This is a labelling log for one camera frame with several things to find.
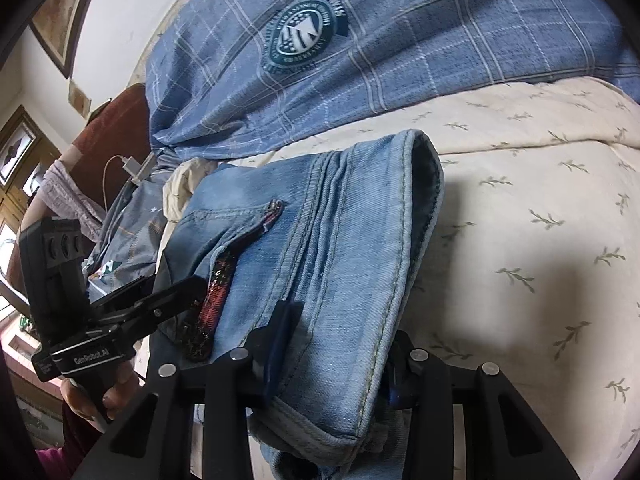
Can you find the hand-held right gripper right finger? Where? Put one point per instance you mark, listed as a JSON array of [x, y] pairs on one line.
[[397, 390]]

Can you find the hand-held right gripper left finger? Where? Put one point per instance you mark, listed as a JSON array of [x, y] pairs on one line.
[[280, 345]]

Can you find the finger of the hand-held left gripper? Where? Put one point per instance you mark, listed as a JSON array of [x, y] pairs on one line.
[[125, 294], [165, 300]]

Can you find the blue denim pants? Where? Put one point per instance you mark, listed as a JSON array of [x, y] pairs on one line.
[[340, 260]]

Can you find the person's left forearm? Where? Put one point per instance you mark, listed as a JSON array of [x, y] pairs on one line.
[[65, 455]]

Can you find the person's left hand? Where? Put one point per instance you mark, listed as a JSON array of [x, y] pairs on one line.
[[120, 385]]

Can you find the red plaid belt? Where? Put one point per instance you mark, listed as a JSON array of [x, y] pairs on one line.
[[220, 280]]

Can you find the blue star-print cloth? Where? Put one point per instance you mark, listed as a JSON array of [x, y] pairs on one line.
[[135, 230]]

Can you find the pink cloth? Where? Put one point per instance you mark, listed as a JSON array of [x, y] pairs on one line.
[[70, 190]]

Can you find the cream crumpled cloth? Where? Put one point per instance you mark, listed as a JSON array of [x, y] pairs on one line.
[[187, 185]]

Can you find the white charger plug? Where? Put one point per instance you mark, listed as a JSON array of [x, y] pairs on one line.
[[140, 170]]

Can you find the wooden cabinet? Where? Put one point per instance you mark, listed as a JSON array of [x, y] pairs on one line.
[[20, 160]]

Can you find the dark red headboard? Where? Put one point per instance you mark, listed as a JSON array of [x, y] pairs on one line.
[[115, 125]]

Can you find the cream leaf-print bedsheet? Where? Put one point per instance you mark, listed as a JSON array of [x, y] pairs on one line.
[[525, 235]]

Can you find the blue plaid blanket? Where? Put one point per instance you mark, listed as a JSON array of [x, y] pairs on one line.
[[425, 60]]

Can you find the framed wall picture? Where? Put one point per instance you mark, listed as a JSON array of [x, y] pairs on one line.
[[60, 15]]

